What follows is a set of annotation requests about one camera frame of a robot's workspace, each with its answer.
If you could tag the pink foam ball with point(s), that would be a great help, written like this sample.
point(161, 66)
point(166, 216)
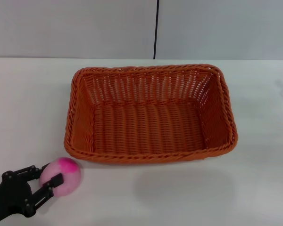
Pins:
point(69, 179)

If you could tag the black vertical wall strip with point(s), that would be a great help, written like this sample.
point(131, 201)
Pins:
point(156, 28)

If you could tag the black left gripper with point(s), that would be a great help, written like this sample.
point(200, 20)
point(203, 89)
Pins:
point(13, 193)

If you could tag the orange woven plastic basket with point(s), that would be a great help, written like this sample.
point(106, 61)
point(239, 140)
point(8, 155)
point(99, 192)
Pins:
point(151, 129)

